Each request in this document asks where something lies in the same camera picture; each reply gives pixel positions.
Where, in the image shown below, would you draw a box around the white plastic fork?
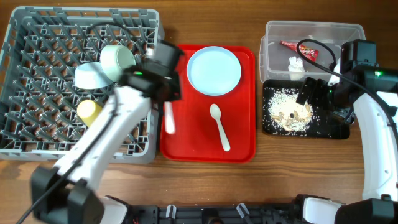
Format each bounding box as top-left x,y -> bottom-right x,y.
164,101 -> 176,134

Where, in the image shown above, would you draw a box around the red snack wrapper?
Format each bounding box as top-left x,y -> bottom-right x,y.
279,40 -> 319,62

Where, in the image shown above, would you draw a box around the green bowl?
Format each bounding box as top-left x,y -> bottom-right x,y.
100,45 -> 136,82

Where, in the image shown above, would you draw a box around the white tissue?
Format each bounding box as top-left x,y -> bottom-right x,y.
288,56 -> 305,72

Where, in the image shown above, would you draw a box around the rice and food scraps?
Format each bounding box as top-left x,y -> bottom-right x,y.
265,88 -> 315,134

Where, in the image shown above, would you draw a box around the white plastic spoon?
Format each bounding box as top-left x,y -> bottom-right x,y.
210,104 -> 231,152

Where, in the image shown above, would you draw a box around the light blue bowl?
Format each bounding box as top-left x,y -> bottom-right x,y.
74,62 -> 113,90

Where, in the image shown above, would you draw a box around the yellow plastic cup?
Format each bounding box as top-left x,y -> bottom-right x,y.
76,100 -> 103,127

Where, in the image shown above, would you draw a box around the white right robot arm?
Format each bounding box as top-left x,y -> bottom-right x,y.
297,39 -> 397,223

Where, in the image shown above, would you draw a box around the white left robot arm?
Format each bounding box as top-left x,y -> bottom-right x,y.
18,40 -> 184,223

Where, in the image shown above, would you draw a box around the grey dishwasher rack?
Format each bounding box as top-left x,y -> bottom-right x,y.
1,6 -> 165,161

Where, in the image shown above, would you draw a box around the light blue plate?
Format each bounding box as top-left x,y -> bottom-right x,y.
186,46 -> 242,96

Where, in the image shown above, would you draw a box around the black plastic bin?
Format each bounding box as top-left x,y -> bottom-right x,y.
262,80 -> 350,139

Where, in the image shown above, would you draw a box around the red plastic tray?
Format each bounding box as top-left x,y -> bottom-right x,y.
160,44 -> 256,163

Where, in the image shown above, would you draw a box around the clear plastic bin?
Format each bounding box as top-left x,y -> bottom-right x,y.
259,21 -> 366,82

